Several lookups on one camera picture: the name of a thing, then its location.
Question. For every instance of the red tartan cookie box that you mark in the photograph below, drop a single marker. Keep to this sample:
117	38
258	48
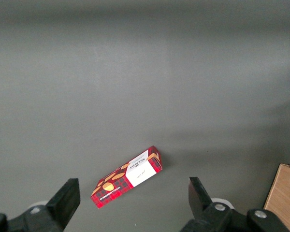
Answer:
128	178

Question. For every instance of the wooden drawer cabinet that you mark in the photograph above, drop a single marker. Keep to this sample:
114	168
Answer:
284	200

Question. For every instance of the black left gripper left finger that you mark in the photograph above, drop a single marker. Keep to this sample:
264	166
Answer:
60	207

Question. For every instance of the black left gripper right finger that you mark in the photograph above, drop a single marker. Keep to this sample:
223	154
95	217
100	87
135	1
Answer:
207	217

